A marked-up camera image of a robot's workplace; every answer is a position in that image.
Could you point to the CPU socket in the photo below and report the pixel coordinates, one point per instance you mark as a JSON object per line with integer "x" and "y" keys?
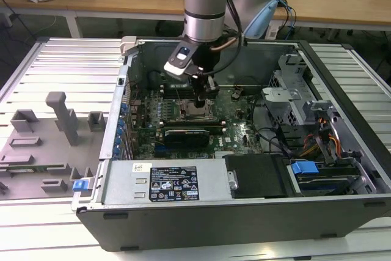
{"x": 181, "y": 115}

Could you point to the silver metal drive cage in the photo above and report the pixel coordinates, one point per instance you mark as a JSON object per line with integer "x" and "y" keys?
{"x": 284, "y": 99}

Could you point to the green motherboard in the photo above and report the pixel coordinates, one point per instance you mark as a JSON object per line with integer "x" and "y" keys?
{"x": 238, "y": 138}

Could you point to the wooden desk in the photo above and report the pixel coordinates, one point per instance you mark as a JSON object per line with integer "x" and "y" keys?
{"x": 128, "y": 1}

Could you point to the black graphics card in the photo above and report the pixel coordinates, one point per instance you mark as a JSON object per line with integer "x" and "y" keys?
{"x": 186, "y": 140}

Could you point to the silver CPU chip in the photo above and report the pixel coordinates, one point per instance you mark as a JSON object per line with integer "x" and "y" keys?
{"x": 192, "y": 110}

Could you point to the black open PC case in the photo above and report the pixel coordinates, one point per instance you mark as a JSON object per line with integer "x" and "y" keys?
{"x": 214, "y": 227}

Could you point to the white barcode sticker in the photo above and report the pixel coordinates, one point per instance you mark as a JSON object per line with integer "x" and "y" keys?
{"x": 142, "y": 167}

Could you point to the silver bay cover latch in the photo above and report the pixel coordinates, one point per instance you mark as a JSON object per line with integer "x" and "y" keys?
{"x": 233, "y": 180}

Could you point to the black RAM slot bank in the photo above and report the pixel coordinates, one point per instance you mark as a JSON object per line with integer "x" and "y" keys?
{"x": 195, "y": 127}
{"x": 177, "y": 91}

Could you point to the grey parts rack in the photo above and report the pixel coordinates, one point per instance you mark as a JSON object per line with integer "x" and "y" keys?
{"x": 39, "y": 151}

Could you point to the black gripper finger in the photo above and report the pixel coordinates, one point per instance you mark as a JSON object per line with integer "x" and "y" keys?
{"x": 200, "y": 96}
{"x": 213, "y": 88}

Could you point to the hard disk in blue carrier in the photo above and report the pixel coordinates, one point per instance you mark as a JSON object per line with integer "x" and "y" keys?
{"x": 323, "y": 178}

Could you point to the grey power supply unit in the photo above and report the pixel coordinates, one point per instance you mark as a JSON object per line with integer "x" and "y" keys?
{"x": 122, "y": 181}

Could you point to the black rating label sticker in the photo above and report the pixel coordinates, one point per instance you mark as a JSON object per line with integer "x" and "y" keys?
{"x": 172, "y": 183}

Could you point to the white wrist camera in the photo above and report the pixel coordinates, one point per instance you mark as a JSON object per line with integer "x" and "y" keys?
{"x": 180, "y": 60}

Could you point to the pale blue teach pendant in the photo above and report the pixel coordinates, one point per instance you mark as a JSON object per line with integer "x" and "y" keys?
{"x": 262, "y": 16}

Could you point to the black drive bay cover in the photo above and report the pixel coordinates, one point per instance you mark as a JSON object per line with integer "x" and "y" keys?
{"x": 256, "y": 175}

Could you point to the blue plastic latch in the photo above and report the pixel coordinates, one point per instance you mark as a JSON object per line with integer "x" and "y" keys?
{"x": 80, "y": 185}

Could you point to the green RAM stick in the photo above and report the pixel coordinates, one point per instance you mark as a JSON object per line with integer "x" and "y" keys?
{"x": 30, "y": 169}

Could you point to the grey case corner latch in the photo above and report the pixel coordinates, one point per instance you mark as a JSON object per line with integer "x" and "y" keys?
{"x": 128, "y": 45}

